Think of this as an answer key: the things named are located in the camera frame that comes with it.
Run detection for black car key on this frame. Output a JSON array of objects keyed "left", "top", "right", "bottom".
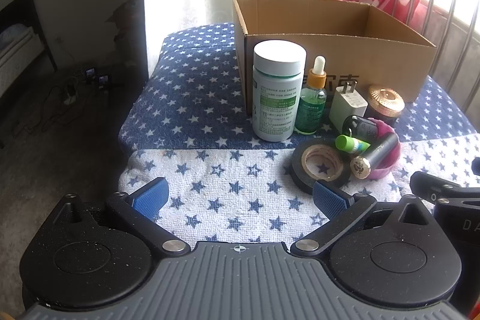
[{"left": 342, "top": 115, "right": 383, "bottom": 142}]

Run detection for white pill bottle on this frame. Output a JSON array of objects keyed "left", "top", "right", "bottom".
[{"left": 252, "top": 40, "right": 306, "bottom": 142}]

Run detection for gold lid jar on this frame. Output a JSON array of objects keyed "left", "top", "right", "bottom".
[{"left": 365, "top": 84, "right": 406, "bottom": 127}]

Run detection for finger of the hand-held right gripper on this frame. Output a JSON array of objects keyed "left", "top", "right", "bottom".
[{"left": 410, "top": 172, "right": 466, "bottom": 207}]

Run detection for green dropper bottle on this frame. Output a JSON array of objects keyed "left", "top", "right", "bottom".
[{"left": 294, "top": 55, "right": 328, "bottom": 135}]

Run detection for brown cardboard box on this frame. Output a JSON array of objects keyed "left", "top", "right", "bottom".
[{"left": 232, "top": 0, "right": 437, "bottom": 116}]

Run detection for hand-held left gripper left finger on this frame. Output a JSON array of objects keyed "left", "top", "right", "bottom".
[{"left": 40, "top": 177, "right": 191, "bottom": 258}]

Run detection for white charger plug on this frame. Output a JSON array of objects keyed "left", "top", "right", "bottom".
[{"left": 329, "top": 80, "right": 369, "bottom": 127}]

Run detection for blue white star blanket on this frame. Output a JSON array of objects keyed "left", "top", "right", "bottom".
[{"left": 118, "top": 22, "right": 480, "bottom": 244}]

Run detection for white mattress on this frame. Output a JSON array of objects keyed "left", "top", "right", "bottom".
[{"left": 0, "top": 24, "right": 42, "bottom": 96}]

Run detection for black lipstick tube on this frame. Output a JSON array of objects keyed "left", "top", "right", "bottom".
[{"left": 350, "top": 132, "right": 400, "bottom": 180}]

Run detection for green lip balm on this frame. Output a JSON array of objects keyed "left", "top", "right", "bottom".
[{"left": 335, "top": 134, "right": 372, "bottom": 156}]

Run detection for pink plastic lid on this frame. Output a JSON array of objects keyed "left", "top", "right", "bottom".
[{"left": 365, "top": 117, "right": 402, "bottom": 181}]

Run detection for black floor cables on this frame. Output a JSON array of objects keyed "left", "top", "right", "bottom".
[{"left": 11, "top": 76, "right": 87, "bottom": 141}]

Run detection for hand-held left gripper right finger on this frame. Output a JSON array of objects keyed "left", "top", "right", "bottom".
[{"left": 290, "top": 181, "right": 441, "bottom": 258}]

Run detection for dark bed frame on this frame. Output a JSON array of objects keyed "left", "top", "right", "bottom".
[{"left": 0, "top": 0, "right": 59, "bottom": 148}]

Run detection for black tape roll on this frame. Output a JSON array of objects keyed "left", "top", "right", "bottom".
[{"left": 290, "top": 137, "right": 357, "bottom": 196}]

